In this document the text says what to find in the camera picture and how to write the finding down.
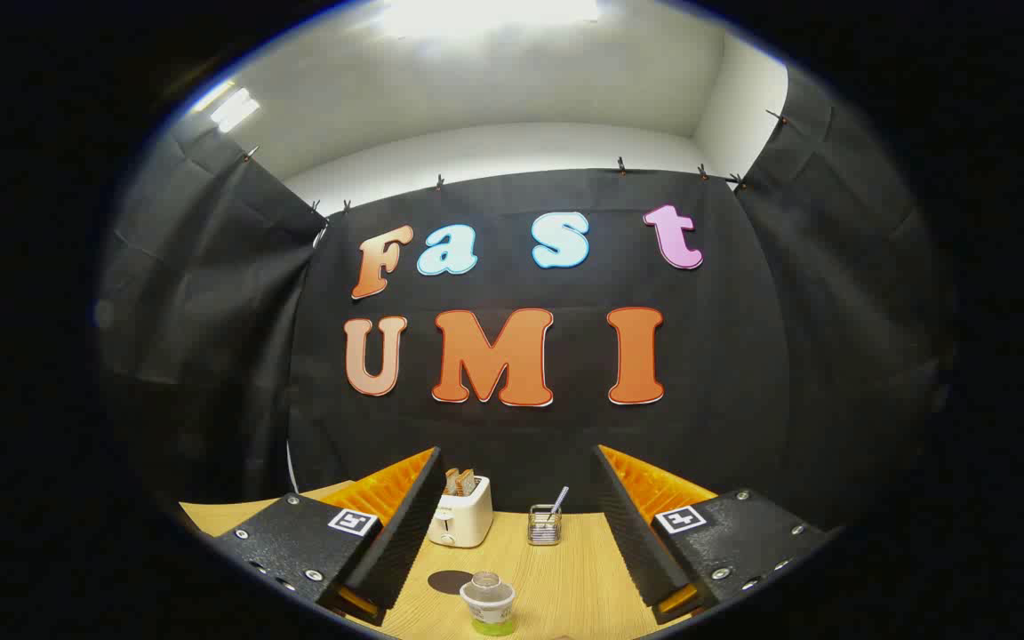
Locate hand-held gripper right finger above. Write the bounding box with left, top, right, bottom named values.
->
left=589, top=444, right=836, bottom=627

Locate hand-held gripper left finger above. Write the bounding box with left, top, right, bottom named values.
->
left=208, top=447, right=448, bottom=628

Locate clear juice bottle white label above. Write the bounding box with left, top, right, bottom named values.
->
left=460, top=572, right=517, bottom=637

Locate cream toaster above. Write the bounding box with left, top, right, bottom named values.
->
left=428, top=476, right=493, bottom=548

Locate wooden table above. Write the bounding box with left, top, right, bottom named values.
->
left=179, top=481, right=686, bottom=640

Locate black backdrop cloth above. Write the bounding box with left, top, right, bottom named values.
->
left=99, top=67, right=957, bottom=534

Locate ceiling light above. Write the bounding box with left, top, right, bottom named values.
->
left=192, top=82, right=261, bottom=134

